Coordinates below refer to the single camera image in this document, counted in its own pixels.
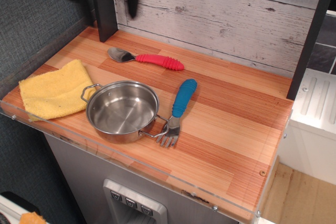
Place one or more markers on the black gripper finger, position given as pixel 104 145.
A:
pixel 88 12
pixel 132 7

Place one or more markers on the red handled metal spoon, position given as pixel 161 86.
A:
pixel 122 56

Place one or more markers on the stainless steel pot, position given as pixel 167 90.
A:
pixel 123 111

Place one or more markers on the yellow cloth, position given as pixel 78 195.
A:
pixel 57 93

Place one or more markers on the clear acrylic edge guard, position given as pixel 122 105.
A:
pixel 195 180

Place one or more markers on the silver dispenser panel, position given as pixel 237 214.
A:
pixel 129 206

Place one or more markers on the orange black object corner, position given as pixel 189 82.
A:
pixel 26 218

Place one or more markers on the white toy sink unit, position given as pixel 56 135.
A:
pixel 308 143

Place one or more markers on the dark left post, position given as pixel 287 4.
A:
pixel 106 18

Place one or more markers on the dark post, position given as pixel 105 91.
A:
pixel 106 18
pixel 311 38

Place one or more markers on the blue handled metal fork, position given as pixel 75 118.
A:
pixel 172 127

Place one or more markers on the dark right post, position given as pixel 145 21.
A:
pixel 311 38

